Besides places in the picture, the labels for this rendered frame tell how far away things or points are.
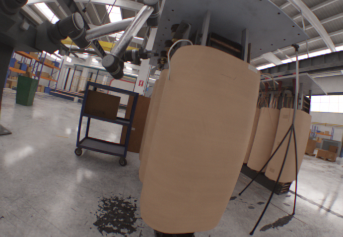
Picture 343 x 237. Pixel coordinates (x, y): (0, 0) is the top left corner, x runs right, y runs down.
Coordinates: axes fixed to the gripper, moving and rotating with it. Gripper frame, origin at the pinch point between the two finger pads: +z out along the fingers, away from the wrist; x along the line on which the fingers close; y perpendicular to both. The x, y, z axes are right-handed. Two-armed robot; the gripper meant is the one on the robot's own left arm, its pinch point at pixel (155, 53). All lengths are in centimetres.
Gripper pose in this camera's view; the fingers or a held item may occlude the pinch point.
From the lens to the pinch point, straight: 128.8
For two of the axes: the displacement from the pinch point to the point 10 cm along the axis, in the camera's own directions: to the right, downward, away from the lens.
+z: 9.9, 0.1, -1.3
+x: 1.3, 0.5, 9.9
